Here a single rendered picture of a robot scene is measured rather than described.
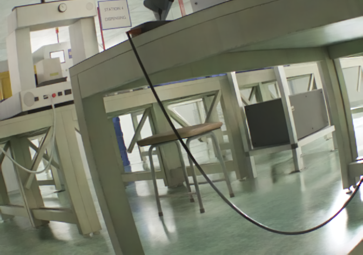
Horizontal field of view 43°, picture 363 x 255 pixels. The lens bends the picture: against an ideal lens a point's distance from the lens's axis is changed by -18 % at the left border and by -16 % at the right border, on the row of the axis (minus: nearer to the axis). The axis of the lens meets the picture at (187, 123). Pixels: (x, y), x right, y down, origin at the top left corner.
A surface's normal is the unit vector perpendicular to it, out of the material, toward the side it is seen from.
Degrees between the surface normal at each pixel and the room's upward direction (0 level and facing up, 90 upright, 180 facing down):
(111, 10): 90
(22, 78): 90
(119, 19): 90
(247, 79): 90
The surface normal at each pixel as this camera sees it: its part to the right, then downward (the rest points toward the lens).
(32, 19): 0.69, -0.14
